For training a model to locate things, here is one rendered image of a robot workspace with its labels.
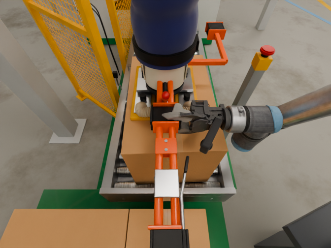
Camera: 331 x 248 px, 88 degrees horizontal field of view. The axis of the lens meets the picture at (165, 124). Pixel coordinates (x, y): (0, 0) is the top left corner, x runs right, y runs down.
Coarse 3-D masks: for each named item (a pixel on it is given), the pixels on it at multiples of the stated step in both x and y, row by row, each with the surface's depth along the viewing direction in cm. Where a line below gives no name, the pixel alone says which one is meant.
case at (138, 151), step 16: (208, 80) 86; (128, 96) 80; (208, 96) 80; (128, 112) 74; (128, 128) 70; (144, 128) 70; (128, 144) 66; (144, 144) 66; (192, 144) 66; (224, 144) 66; (128, 160) 68; (144, 160) 69; (192, 160) 71; (208, 160) 71; (144, 176) 85; (192, 176) 88; (208, 176) 89
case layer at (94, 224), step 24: (24, 216) 88; (48, 216) 88; (72, 216) 88; (96, 216) 88; (120, 216) 88; (144, 216) 88; (168, 216) 88; (192, 216) 88; (0, 240) 82; (24, 240) 82; (48, 240) 82; (72, 240) 82; (96, 240) 82; (120, 240) 82; (144, 240) 82; (192, 240) 82
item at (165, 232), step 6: (150, 228) 37; (156, 228) 37; (162, 228) 37; (168, 228) 37; (174, 228) 37; (180, 228) 37; (150, 234) 36; (156, 234) 36; (162, 234) 36; (168, 234) 36; (174, 234) 36; (180, 234) 36; (150, 240) 36; (156, 240) 36; (162, 240) 36; (168, 240) 36; (174, 240) 36; (180, 240) 36; (150, 246) 35; (156, 246) 35; (162, 246) 35; (168, 246) 35; (174, 246) 35; (180, 246) 35
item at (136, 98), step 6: (138, 66) 89; (138, 72) 86; (138, 96) 76; (144, 96) 73; (150, 96) 76; (132, 102) 75; (150, 102) 74; (132, 108) 73; (132, 114) 71; (132, 120) 72; (138, 120) 72; (144, 120) 72
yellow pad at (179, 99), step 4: (188, 68) 87; (192, 68) 88; (188, 72) 86; (192, 72) 86; (188, 76) 84; (192, 76) 85; (192, 80) 83; (180, 92) 78; (184, 92) 78; (188, 92) 78; (192, 92) 78; (196, 92) 79; (176, 96) 77; (180, 96) 76; (184, 96) 74; (188, 96) 73; (192, 96) 76; (196, 96) 77; (176, 100) 76; (180, 100) 75; (184, 100) 75; (188, 100) 75
